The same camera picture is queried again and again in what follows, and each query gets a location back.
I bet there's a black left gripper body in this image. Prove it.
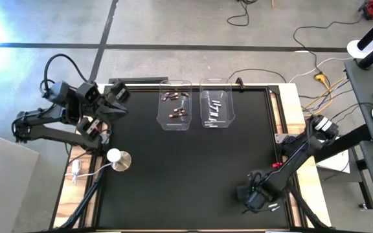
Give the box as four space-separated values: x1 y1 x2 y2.
92 96 130 124

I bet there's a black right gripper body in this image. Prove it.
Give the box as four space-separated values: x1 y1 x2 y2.
236 176 275 200

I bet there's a clear plastic bin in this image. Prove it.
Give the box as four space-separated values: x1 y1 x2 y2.
155 80 193 132
199 78 236 129

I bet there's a white globe lamp brass base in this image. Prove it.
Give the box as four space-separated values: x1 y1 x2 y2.
106 148 133 172

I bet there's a white box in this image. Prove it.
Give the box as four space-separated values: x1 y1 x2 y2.
315 150 351 174

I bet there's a black table mat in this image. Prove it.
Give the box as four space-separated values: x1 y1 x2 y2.
97 85 291 230

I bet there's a black table support bar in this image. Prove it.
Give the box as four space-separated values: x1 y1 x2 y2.
312 124 373 164

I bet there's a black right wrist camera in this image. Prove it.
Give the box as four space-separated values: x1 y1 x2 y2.
244 192 266 211

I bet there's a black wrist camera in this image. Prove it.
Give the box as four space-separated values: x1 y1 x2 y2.
244 192 266 211
75 82 100 105

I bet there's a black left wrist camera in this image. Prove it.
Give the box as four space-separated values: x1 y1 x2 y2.
75 82 100 105

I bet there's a white lamp cable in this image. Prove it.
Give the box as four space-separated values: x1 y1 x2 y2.
65 161 113 186

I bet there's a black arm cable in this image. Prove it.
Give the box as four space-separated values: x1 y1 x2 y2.
43 53 89 94

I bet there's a yellow extension cable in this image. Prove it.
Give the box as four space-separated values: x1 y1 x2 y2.
302 76 348 117

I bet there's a black floor cable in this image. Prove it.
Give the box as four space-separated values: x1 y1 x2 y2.
330 102 373 122
226 67 288 84
292 21 364 77
226 0 259 27

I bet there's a white floor cable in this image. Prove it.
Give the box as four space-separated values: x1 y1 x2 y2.
288 56 355 83

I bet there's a white stand with black post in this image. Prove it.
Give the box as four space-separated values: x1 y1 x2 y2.
346 14 373 60

